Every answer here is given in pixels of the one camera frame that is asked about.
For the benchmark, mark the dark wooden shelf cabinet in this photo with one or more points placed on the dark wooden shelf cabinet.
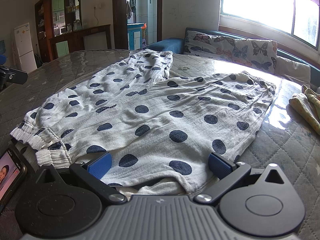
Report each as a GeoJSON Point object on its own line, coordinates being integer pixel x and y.
{"type": "Point", "coordinates": [55, 18]}

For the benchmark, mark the butterfly print cushion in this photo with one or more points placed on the butterfly print cushion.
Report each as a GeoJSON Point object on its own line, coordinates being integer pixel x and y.
{"type": "Point", "coordinates": [257, 54]}

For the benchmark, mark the white refrigerator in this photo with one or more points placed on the white refrigerator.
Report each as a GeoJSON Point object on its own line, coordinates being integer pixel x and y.
{"type": "Point", "coordinates": [24, 49]}

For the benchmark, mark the smartphone with lit screen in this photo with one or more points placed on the smartphone with lit screen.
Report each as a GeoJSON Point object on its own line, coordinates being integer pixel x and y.
{"type": "Point", "coordinates": [13, 172]}

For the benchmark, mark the grey quilted star table cover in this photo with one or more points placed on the grey quilted star table cover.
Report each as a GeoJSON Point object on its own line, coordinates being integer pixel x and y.
{"type": "Point", "coordinates": [284, 138]}

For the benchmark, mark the dark wooden side table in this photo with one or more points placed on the dark wooden side table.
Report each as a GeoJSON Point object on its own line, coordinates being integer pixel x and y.
{"type": "Point", "coordinates": [75, 39]}

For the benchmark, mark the white navy polka dot pants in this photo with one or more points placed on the white navy polka dot pants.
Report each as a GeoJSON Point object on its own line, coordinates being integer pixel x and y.
{"type": "Point", "coordinates": [159, 130]}

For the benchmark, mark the grey plain cushion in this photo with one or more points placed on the grey plain cushion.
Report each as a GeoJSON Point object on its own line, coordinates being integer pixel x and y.
{"type": "Point", "coordinates": [299, 73]}

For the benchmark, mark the blue pillow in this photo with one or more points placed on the blue pillow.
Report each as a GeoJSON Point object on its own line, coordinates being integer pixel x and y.
{"type": "Point", "coordinates": [176, 45]}

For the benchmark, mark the blue white small cabinet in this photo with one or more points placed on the blue white small cabinet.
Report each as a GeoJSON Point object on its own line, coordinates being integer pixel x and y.
{"type": "Point", "coordinates": [134, 34]}

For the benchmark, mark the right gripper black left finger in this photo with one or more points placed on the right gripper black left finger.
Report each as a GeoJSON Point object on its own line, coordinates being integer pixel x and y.
{"type": "Point", "coordinates": [90, 175]}

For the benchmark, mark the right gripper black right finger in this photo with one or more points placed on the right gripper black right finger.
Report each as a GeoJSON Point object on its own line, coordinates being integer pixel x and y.
{"type": "Point", "coordinates": [230, 176]}

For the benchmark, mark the yellow green cloth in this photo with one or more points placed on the yellow green cloth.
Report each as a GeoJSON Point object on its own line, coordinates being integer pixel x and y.
{"type": "Point", "coordinates": [306, 104]}

